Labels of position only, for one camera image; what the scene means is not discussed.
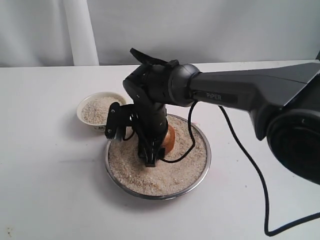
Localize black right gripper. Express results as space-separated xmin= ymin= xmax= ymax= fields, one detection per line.
xmin=132 ymin=100 xmax=168 ymax=167

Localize brown wooden cup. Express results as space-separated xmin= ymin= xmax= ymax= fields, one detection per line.
xmin=161 ymin=125 xmax=176 ymax=155

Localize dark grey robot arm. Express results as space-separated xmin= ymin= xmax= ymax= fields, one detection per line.
xmin=123 ymin=62 xmax=320 ymax=184

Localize rice in metal tray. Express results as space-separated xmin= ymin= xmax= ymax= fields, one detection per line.
xmin=108 ymin=115 xmax=207 ymax=197

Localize white rice grains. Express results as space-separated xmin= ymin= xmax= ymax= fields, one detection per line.
xmin=80 ymin=96 xmax=122 ymax=125

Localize cream ceramic rice bowl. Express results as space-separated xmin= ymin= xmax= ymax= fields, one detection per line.
xmin=76 ymin=92 xmax=126 ymax=133

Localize round metal tray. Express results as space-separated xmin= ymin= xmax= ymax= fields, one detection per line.
xmin=104 ymin=123 xmax=211 ymax=200

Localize white backdrop curtain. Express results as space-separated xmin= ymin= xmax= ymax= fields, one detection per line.
xmin=0 ymin=0 xmax=320 ymax=67

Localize black camera cable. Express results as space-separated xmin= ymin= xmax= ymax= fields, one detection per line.
xmin=124 ymin=47 xmax=320 ymax=237

